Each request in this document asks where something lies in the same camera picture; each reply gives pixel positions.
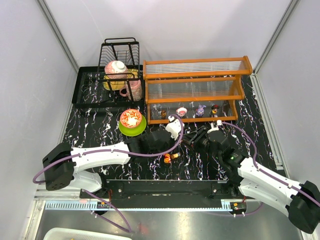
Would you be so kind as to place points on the white plastic bin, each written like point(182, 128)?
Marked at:
point(59, 233)

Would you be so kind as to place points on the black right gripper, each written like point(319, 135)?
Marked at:
point(200, 139)

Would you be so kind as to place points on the Snow White toy figure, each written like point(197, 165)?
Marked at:
point(214, 111)

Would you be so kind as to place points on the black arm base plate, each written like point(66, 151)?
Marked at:
point(121, 189)

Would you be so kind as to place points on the wooden tiered display shelf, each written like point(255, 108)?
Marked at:
point(171, 84)

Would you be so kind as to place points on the pink floral mug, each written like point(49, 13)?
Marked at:
point(133, 90)

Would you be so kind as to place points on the pink white lamb toy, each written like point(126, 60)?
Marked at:
point(181, 112)

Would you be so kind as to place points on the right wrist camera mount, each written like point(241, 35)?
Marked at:
point(214, 126)

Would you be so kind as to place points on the black wire dish rack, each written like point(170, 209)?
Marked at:
point(125, 49)

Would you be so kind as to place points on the yellow plate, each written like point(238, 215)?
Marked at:
point(118, 84)

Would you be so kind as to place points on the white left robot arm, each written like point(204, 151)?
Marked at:
point(65, 166)

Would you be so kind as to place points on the yellow bear toy figure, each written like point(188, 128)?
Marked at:
point(167, 158)

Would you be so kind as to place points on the purple bunny toy figure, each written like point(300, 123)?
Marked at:
point(200, 111)

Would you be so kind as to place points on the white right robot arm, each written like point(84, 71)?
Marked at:
point(300, 202)

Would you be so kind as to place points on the pink floral bowl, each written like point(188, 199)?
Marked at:
point(116, 69)

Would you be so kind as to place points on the brown haired small toy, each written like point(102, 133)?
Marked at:
point(163, 114)

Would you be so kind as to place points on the black drain tray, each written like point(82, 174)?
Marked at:
point(89, 91)

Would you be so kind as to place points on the lime green plate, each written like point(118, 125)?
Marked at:
point(132, 132)

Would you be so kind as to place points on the orange patterned white bowl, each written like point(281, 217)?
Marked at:
point(130, 118)

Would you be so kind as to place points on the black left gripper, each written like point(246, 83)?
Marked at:
point(169, 139)

